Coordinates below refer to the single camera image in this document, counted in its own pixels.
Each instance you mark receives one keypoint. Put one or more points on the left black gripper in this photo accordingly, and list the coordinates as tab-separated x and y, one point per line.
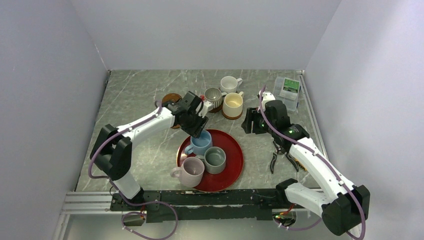
196	131

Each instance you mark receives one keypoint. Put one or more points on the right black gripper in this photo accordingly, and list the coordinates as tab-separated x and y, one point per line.
252	114

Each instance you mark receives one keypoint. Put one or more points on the blue mug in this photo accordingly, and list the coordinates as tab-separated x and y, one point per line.
199	145

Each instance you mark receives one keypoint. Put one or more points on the cream yellow mug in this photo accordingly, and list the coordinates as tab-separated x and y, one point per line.
233	104

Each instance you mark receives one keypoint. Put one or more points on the grey-green mug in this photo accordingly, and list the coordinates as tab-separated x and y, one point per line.
214	160

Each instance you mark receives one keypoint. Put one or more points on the white mug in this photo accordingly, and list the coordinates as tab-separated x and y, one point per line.
230	84

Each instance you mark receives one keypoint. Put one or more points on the grey ribbed mug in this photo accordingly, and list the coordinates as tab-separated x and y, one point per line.
215	96

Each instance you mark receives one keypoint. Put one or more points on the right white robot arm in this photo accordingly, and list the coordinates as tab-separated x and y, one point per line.
341	204

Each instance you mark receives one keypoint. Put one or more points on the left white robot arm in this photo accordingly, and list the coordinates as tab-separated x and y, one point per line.
112	151

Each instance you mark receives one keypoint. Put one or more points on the lilac mug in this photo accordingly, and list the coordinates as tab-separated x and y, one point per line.
190	172

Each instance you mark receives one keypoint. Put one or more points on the clear plastic parts box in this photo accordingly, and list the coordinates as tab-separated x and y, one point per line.
287	90

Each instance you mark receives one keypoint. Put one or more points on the red round tray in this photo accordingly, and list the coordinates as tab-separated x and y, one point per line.
234	162

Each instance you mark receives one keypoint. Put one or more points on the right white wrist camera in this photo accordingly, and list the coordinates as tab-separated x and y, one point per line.
267	96

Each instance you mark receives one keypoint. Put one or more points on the black handled pliers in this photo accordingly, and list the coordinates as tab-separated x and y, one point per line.
280	151

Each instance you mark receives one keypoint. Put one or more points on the yellow handled cutters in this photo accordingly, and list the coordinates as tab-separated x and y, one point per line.
300	166

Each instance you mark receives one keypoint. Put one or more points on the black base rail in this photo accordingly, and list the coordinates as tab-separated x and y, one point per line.
167	205

